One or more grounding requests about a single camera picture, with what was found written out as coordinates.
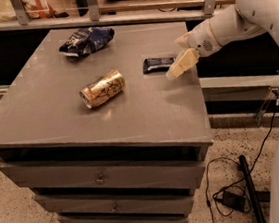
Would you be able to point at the black metal floor bar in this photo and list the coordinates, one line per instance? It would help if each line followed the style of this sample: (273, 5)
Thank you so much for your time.
(256, 197)

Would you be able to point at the dark blue rxbar wrapper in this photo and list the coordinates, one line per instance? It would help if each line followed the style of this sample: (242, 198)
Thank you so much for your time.
(152, 65)

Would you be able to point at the blue chip bag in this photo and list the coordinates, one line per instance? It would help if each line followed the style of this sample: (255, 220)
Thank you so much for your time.
(85, 41)

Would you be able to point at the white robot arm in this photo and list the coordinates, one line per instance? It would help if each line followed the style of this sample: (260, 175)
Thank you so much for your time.
(245, 20)

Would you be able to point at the grey drawer cabinet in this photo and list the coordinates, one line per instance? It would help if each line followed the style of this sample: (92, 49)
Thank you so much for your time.
(111, 184)

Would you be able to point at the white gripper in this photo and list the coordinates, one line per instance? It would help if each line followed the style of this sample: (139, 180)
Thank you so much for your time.
(202, 38)

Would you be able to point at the black power adapter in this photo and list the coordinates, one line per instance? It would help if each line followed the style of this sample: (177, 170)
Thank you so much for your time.
(233, 201)

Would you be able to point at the gold crushed soda can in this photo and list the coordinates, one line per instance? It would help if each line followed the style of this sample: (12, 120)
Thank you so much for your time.
(103, 89)

